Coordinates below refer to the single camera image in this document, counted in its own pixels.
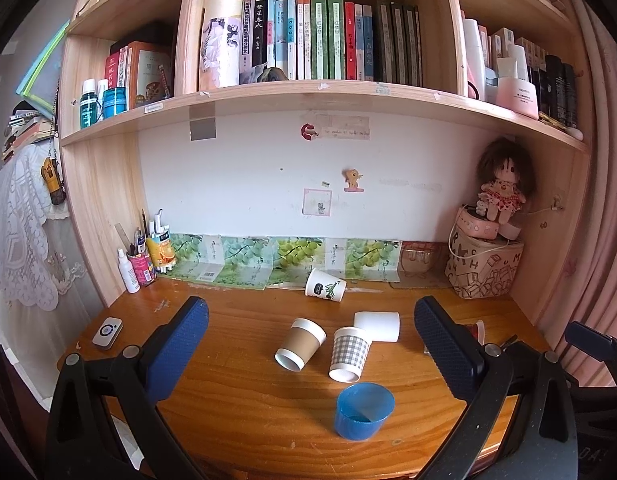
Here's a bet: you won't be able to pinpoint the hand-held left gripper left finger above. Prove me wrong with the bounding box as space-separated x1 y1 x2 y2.
45 296 210 480

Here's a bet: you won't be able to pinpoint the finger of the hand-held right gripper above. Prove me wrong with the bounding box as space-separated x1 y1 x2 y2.
564 321 617 388

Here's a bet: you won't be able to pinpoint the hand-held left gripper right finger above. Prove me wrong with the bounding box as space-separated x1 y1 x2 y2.
413 296 581 480

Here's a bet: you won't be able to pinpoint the plain white paper cup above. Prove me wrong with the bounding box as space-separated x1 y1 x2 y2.
353 311 401 343

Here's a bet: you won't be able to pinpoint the grey checked paper cup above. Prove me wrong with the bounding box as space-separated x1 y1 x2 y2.
329 326 372 384

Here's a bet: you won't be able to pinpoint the brown sleeve paper cup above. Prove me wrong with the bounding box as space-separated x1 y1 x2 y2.
274 317 328 372

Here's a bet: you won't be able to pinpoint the white leaf print paper cup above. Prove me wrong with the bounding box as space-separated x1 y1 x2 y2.
305 267 347 303

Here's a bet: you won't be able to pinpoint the blue plastic cup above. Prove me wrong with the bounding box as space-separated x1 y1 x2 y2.
336 382 396 441

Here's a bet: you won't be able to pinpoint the row of upright books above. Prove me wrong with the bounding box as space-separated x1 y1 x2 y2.
233 0 424 87

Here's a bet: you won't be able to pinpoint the small white round-button device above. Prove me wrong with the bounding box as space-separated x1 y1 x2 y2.
92 316 124 349

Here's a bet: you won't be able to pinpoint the white spray bottle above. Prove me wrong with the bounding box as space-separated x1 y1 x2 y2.
117 248 141 294

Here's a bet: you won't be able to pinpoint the pen holder with pens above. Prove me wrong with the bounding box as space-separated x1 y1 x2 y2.
126 210 158 287

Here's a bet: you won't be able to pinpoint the letter print storage bag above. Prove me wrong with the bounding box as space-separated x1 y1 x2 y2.
444 232 525 301

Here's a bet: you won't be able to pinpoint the pink round box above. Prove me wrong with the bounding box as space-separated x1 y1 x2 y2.
455 204 500 243

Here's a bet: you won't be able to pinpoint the grape print folded booklet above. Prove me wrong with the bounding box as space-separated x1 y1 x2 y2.
161 232 403 291

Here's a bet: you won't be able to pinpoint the pink curtain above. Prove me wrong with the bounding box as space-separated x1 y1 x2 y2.
563 0 617 391

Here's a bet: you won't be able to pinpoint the brown haired rag doll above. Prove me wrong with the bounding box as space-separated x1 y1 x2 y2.
475 138 536 225

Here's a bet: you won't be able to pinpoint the pink square sticker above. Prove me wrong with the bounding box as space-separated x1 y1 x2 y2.
303 188 333 217

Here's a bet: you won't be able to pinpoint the white lace cloth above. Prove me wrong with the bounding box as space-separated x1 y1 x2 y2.
0 142 89 341

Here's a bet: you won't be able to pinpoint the orange chick sticker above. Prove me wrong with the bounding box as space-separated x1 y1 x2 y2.
342 167 365 193

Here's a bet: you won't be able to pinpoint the grey tape patch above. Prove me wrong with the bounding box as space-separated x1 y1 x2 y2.
190 116 218 141

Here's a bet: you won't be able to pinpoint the taped paper note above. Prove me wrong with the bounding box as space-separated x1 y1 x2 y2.
315 115 371 141

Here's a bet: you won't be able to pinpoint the teal round jar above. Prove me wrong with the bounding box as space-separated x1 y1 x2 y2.
102 86 128 121

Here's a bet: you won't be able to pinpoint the row of black bottles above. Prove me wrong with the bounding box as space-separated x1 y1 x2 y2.
538 54 580 131

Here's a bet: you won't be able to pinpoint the pink cosmetic jar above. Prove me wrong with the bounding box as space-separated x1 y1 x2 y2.
495 76 540 121

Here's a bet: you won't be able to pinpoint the teal bottle with white cap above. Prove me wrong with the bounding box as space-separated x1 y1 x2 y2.
79 79 99 129

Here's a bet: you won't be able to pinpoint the wooden bookshelf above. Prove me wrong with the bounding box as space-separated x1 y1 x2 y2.
58 0 596 356

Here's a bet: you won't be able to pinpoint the pile of books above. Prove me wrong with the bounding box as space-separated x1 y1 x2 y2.
1 100 59 163

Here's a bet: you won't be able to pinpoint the red books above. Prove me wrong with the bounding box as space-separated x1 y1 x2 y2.
104 40 175 110

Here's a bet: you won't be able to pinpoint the tall white bottle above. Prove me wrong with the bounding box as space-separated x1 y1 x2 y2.
461 17 488 102

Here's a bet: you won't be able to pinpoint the white floral tube box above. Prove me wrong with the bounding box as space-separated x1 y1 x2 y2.
198 0 243 91

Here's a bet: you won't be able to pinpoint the row of cosmetic boxes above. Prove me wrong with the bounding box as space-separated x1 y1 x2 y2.
485 26 548 81

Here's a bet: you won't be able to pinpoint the green framed board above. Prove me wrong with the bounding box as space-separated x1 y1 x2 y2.
16 20 72 116

